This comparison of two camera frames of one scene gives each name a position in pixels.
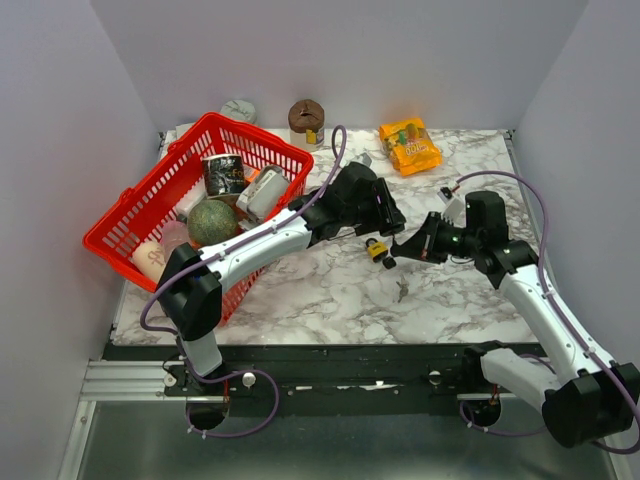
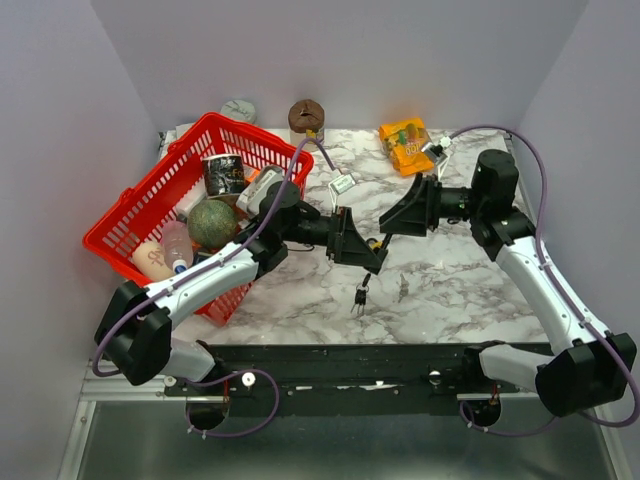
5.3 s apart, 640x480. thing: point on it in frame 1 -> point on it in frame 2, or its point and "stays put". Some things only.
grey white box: [262, 194] stays put
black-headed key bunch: [389, 262] -> [361, 294]
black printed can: [223, 175] stays put
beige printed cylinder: [149, 257] stays put
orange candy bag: [412, 149] stays put
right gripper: [424, 244] -> [420, 208]
